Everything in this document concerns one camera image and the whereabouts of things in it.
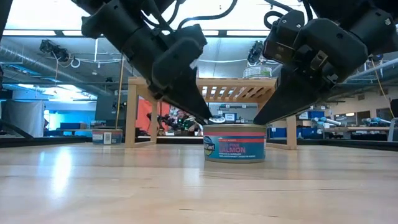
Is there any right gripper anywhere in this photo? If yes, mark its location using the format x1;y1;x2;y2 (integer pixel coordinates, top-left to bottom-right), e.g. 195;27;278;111
253;17;369;126

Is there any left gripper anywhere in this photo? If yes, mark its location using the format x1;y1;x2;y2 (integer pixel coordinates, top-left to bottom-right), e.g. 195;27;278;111
81;0;213;124

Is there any green label flat-lid can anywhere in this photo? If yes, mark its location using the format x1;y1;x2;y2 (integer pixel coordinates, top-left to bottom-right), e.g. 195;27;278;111
243;65;273;79

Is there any red blue pull-tab can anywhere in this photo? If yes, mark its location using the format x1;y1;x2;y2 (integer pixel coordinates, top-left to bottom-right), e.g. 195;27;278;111
203;123;267;164
91;128;124;146

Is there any wooden slatted shelf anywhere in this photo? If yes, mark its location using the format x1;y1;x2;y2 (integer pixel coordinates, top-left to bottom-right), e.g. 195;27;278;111
125;77;297;151

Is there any person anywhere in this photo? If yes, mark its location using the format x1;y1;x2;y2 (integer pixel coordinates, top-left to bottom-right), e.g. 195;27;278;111
172;108;203;137

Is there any blue storage bin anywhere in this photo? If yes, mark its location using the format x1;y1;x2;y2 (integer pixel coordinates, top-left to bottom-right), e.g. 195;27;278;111
298;110;326;121

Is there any orange banner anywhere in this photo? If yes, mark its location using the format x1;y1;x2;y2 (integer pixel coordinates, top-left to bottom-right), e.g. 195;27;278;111
136;98;172;135

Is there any wooden background table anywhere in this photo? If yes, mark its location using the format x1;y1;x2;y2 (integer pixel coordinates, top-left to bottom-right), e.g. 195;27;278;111
323;126;392;132

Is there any grey panel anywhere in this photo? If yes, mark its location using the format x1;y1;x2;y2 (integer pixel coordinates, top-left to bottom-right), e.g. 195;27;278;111
94;94;129;129

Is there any grey ceiling pipe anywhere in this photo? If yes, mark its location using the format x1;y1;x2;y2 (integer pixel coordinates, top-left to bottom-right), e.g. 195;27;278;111
345;57;398;84

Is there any white cloth screen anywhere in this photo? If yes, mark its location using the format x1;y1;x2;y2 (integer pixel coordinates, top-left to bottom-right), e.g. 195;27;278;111
1;100;45;138

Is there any black ceiling camera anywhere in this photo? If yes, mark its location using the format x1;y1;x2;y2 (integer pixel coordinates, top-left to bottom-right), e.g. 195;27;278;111
39;39;71;63
247;39;265;65

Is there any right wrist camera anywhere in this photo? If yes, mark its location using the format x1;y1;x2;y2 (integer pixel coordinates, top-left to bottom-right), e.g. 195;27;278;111
263;9;306;65

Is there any yellow hanging strap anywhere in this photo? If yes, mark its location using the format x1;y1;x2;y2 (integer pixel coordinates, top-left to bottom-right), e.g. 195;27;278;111
114;55;126;130

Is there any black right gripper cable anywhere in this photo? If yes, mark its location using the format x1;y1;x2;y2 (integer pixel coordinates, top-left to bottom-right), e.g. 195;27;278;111
263;0;313;30

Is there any yellow cable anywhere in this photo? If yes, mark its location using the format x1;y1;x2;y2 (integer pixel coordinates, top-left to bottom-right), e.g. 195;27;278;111
369;57;396;119

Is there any white chair frame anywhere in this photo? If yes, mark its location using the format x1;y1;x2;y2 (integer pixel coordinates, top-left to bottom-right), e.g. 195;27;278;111
387;117;398;142

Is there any silver ventilation duct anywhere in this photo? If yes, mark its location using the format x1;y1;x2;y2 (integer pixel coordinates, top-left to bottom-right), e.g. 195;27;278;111
0;43;113;97

